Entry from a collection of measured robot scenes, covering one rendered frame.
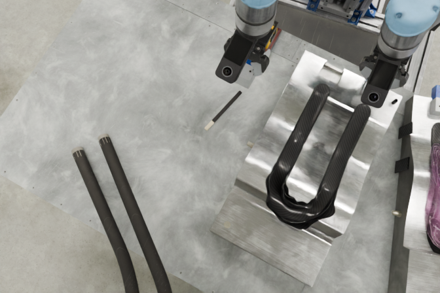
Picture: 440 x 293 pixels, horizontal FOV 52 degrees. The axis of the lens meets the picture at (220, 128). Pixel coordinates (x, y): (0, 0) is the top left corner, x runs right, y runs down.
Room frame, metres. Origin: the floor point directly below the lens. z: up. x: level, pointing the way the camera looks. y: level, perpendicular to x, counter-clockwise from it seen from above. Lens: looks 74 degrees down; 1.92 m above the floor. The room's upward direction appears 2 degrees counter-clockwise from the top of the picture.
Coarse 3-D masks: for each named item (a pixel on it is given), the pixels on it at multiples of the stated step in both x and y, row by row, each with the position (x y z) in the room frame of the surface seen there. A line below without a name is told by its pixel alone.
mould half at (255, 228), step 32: (320, 64) 0.44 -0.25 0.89; (288, 96) 0.36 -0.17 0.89; (352, 96) 0.36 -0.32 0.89; (288, 128) 0.28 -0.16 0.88; (320, 128) 0.28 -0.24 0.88; (384, 128) 0.28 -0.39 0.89; (256, 160) 0.20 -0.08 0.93; (320, 160) 0.20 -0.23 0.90; (352, 160) 0.20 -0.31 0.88; (256, 192) 0.13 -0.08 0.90; (352, 192) 0.12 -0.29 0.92; (256, 224) 0.06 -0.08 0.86; (320, 224) 0.05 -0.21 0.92; (256, 256) -0.01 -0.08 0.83; (288, 256) -0.01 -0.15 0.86; (320, 256) -0.01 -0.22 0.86
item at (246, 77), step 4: (248, 60) 0.44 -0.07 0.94; (248, 64) 0.42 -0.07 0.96; (244, 68) 0.41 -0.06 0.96; (248, 68) 0.41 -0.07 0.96; (252, 68) 0.41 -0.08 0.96; (244, 72) 0.40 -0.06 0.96; (248, 72) 0.40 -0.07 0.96; (252, 72) 0.40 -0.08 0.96; (240, 76) 0.39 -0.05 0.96; (244, 76) 0.39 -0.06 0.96; (248, 76) 0.39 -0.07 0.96; (252, 76) 0.39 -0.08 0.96; (236, 80) 0.39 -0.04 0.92; (240, 80) 0.39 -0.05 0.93; (244, 80) 0.38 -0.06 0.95; (248, 80) 0.38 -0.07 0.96; (252, 80) 0.39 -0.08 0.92; (240, 84) 0.39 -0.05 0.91; (244, 84) 0.38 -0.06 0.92; (248, 84) 0.38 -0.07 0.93; (248, 88) 0.38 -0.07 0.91
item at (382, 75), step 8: (376, 64) 0.35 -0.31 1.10; (384, 64) 0.35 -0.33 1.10; (392, 64) 0.35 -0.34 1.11; (400, 64) 0.34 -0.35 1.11; (376, 72) 0.34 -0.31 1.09; (384, 72) 0.34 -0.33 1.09; (392, 72) 0.33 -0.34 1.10; (368, 80) 0.33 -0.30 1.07; (376, 80) 0.32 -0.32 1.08; (384, 80) 0.32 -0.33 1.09; (392, 80) 0.32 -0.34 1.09; (368, 88) 0.31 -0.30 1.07; (376, 88) 0.31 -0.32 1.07; (384, 88) 0.31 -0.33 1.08; (368, 96) 0.30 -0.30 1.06; (376, 96) 0.29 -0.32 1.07; (384, 96) 0.29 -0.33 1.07; (368, 104) 0.28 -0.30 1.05; (376, 104) 0.28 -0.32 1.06
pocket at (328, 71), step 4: (324, 64) 0.45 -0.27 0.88; (328, 64) 0.45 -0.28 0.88; (324, 68) 0.44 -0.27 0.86; (328, 68) 0.44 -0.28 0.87; (332, 68) 0.44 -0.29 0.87; (336, 68) 0.44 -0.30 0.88; (320, 72) 0.43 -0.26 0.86; (324, 72) 0.43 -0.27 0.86; (328, 72) 0.43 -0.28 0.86; (332, 72) 0.43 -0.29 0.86; (336, 72) 0.43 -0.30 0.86; (340, 72) 0.43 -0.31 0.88; (324, 76) 0.42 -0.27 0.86; (328, 76) 0.42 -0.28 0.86; (332, 76) 0.42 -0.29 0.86; (336, 76) 0.42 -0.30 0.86; (340, 76) 0.42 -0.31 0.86; (332, 80) 0.41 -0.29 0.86; (336, 80) 0.41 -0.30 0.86
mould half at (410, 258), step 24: (408, 120) 0.31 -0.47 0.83; (432, 120) 0.30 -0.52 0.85; (408, 144) 0.24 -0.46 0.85; (408, 192) 0.12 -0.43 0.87; (408, 216) 0.07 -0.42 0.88; (408, 240) 0.02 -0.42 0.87; (408, 264) -0.03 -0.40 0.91; (432, 264) -0.04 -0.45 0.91; (408, 288) -0.08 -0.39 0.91; (432, 288) -0.09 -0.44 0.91
